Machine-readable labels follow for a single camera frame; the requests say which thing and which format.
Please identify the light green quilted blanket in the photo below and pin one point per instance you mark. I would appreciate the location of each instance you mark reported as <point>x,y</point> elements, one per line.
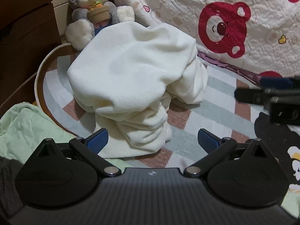
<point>28,126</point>

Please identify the cream fleece jacket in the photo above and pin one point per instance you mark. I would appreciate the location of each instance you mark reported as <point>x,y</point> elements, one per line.
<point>131,70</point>

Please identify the black printed cloth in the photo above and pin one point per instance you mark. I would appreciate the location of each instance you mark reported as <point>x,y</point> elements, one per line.
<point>269,133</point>

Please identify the bear print quilt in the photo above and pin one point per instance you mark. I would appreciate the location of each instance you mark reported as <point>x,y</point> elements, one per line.
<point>182,2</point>

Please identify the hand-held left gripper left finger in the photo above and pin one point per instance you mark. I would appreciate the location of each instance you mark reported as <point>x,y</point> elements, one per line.
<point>98,141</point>

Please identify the grey plush rabbit toy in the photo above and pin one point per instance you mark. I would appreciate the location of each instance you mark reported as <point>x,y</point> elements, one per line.
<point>80,29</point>

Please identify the checked bed sheet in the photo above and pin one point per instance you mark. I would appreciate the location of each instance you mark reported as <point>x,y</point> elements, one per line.
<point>220,98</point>

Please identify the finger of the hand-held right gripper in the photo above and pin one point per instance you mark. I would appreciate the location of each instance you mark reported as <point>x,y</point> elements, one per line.
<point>276,82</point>
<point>281,110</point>

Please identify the brown wooden bed frame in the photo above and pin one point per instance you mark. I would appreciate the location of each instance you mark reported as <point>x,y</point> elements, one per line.
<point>58,52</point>

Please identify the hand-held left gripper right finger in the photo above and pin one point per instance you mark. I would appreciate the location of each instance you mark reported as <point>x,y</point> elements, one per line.
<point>207,141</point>

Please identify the dark wooden cabinet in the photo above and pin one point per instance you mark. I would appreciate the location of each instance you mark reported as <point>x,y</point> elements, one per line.
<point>23,39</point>

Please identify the dark cloth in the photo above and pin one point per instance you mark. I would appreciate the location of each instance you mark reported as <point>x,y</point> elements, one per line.
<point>9,180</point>

